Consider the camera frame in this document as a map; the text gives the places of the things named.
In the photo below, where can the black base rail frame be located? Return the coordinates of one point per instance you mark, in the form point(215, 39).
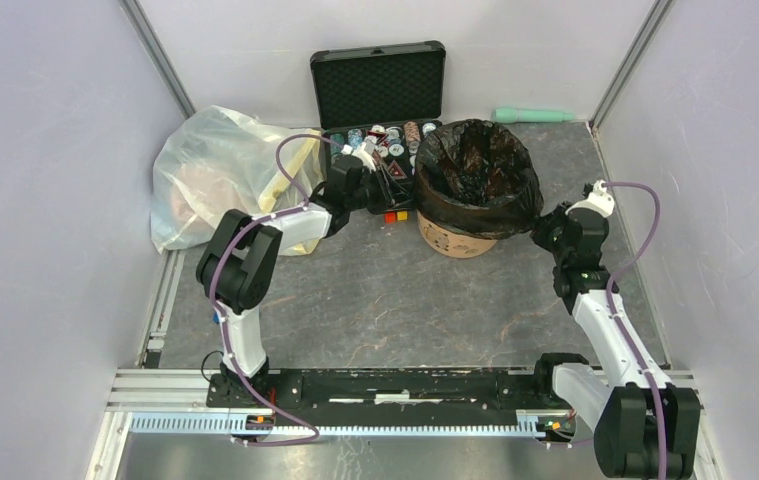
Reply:
point(313, 405)

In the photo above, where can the black poker chip case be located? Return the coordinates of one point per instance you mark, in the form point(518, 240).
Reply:
point(368, 94)

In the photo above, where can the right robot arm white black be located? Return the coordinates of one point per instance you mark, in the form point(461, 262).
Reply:
point(644, 425)

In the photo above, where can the orange capybara trash bin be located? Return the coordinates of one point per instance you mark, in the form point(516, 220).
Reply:
point(451, 244)

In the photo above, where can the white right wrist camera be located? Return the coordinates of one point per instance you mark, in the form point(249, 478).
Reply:
point(597, 199)

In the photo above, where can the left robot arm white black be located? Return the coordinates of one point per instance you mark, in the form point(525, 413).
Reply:
point(237, 266)

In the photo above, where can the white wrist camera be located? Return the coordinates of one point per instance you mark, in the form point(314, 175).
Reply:
point(597, 199)
point(362, 155)

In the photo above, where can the black trash bag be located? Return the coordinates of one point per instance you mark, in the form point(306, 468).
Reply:
point(477, 178)

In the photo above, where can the translucent yellowish plastic bag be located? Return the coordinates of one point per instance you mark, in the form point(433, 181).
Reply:
point(220, 159)

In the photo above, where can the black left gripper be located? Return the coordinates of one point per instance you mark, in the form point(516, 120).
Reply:
point(387, 195)

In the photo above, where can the brown poker chip stack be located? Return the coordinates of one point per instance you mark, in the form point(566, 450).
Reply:
point(412, 136)

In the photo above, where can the mint green handle tool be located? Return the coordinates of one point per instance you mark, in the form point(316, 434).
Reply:
point(509, 115)

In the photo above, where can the red triangle dealer button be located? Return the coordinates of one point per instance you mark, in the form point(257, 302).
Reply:
point(396, 171)

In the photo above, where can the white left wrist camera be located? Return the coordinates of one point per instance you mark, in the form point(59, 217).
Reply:
point(362, 155)

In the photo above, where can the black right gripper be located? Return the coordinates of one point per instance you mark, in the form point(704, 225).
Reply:
point(543, 224)

